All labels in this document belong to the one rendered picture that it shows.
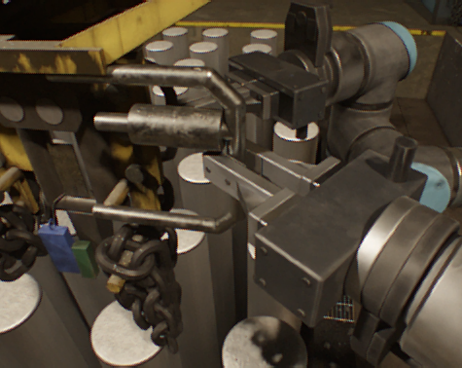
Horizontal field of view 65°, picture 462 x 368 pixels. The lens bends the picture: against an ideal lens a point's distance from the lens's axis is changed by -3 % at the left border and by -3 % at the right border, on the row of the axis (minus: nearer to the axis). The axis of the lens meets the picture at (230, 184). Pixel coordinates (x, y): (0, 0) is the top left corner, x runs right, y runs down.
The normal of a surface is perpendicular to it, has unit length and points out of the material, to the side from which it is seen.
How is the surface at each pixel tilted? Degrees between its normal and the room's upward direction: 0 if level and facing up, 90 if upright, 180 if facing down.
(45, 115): 90
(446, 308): 52
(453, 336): 66
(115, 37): 90
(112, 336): 5
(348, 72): 76
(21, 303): 3
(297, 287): 90
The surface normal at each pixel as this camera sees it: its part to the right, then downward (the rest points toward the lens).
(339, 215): -0.04, -0.79
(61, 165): -0.21, 0.61
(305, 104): 0.54, 0.51
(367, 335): -0.73, 0.44
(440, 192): 0.04, 0.61
